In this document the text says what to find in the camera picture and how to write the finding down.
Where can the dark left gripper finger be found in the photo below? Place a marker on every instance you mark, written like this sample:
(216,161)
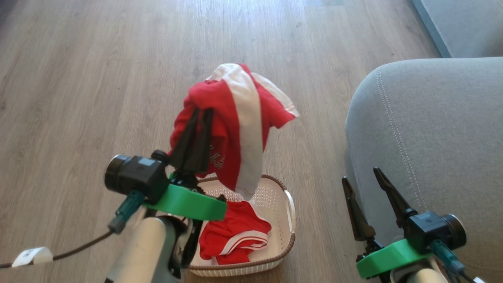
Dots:
(202,145)
(184,141)

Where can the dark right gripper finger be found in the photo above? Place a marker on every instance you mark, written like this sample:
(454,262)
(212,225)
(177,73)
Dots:
(355,212)
(393,194)

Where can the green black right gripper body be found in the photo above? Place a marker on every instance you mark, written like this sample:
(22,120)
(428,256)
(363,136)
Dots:
(389,257)

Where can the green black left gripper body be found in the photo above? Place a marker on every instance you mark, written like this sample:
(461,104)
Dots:
(184,202)

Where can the red white striped shirt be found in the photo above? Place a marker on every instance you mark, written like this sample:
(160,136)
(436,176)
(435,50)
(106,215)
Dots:
(239,118)

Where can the red shorts with white trim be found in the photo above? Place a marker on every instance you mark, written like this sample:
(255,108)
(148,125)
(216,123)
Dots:
(232,232)

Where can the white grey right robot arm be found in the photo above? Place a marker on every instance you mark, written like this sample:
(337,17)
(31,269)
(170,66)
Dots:
(422,275)

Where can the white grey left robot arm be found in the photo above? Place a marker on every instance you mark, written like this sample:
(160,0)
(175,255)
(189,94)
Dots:
(145,251)

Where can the grey fabric sofa seat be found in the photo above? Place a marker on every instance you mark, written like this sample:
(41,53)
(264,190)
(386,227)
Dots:
(432,129)

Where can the cream laundry basket brown rim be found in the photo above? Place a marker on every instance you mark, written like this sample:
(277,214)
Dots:
(275,204)

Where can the blue-grey sofa section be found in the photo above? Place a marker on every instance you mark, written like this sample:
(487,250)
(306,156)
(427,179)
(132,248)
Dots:
(463,23)

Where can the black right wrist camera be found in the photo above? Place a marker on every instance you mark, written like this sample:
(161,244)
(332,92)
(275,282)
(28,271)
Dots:
(432,230)

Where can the teal right camera connector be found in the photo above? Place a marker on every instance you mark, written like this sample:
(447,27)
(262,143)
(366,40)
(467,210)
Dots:
(446,255)

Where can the teal camera connector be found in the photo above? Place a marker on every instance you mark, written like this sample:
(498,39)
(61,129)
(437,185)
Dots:
(126,210)
(446,255)

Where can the teal left camera connector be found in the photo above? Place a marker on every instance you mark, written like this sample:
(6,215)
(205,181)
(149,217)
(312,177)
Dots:
(126,210)

